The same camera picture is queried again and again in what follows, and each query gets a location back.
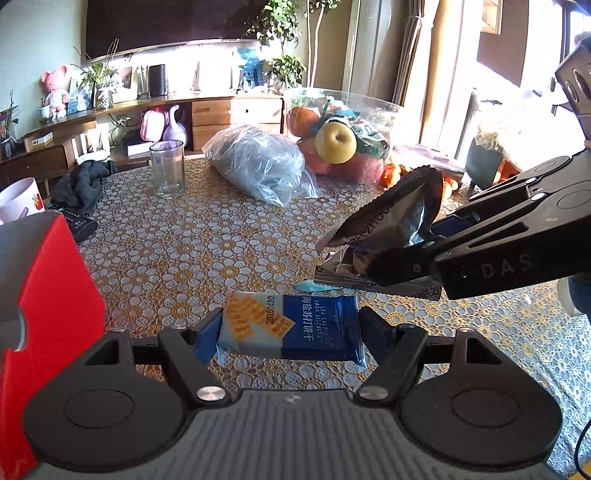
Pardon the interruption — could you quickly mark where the clear fruit bowl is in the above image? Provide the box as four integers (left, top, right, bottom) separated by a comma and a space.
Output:
283, 87, 408, 188

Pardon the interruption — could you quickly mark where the black cloth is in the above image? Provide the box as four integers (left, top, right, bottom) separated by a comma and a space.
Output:
50, 160, 117, 214

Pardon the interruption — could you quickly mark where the wall television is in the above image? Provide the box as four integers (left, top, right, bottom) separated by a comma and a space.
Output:
85, 0, 266, 59

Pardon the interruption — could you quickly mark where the pink mug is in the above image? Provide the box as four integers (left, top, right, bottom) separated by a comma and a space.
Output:
0, 177, 45, 225

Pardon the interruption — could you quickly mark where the clear drinking glass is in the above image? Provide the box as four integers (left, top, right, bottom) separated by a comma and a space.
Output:
149, 140, 185, 198

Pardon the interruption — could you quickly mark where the pile of tangerines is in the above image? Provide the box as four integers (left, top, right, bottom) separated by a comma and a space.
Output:
380, 163, 464, 201

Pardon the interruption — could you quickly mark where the wooden tv sideboard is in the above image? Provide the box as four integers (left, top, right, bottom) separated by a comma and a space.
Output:
1, 93, 284, 187

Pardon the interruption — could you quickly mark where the pink bag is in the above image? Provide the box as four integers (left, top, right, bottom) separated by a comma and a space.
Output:
139, 107, 166, 142

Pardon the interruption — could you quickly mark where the red cardboard box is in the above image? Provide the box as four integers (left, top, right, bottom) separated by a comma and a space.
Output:
1, 211, 105, 479

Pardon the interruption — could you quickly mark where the black speaker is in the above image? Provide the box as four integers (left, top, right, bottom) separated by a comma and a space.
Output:
148, 64, 167, 98

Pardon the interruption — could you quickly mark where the yellow apple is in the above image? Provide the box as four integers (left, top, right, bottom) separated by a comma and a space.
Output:
315, 120, 356, 165

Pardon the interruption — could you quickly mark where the pink teddy bear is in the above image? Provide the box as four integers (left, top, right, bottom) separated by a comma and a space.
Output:
41, 65, 69, 120

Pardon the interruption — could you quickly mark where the blue cracker packet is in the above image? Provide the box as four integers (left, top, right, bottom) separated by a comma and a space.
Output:
216, 291, 366, 367

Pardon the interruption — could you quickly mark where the dark foil snack bag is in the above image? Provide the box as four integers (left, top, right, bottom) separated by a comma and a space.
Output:
314, 184, 442, 301

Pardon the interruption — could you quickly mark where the black remote control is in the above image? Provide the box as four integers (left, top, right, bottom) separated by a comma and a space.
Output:
47, 204, 98, 244

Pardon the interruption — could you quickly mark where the clear plastic bag of contents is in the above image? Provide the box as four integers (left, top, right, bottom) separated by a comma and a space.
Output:
202, 126, 321, 207

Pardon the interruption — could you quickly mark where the purple vase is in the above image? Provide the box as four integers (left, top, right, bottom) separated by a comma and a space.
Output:
161, 104, 187, 145

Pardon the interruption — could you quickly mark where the potted tree plant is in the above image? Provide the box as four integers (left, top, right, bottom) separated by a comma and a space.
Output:
246, 0, 342, 91

